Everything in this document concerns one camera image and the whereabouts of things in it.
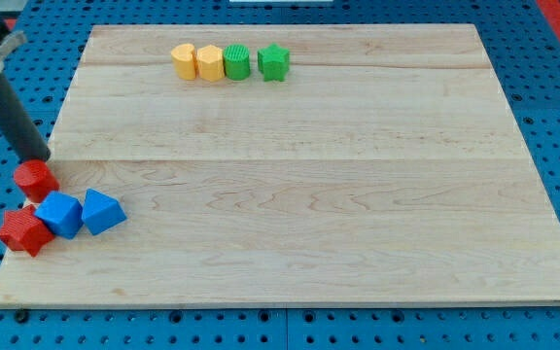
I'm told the yellow heart block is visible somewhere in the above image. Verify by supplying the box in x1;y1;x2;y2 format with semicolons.
170;43;197;81

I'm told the light wooden board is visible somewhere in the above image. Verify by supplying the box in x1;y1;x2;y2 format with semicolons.
0;24;560;309

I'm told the green star block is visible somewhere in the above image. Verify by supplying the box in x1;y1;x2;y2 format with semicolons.
257;43;290;82

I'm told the green cylinder block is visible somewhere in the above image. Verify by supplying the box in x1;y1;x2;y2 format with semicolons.
223;44;251;81

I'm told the yellow hexagon block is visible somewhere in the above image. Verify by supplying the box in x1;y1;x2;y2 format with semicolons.
196;45;225;82

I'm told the blue triangular prism block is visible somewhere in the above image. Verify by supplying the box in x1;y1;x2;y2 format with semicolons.
82;189;127;235

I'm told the blue cube block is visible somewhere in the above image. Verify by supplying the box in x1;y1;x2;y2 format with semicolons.
35;191;84;239

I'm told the red cylinder block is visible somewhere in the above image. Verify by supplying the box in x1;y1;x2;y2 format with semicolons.
13;159;60;203

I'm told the red star block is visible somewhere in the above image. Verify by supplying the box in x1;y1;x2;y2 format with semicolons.
0;205;55;258

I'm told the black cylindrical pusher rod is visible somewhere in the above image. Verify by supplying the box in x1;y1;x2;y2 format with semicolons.
0;73;51;161

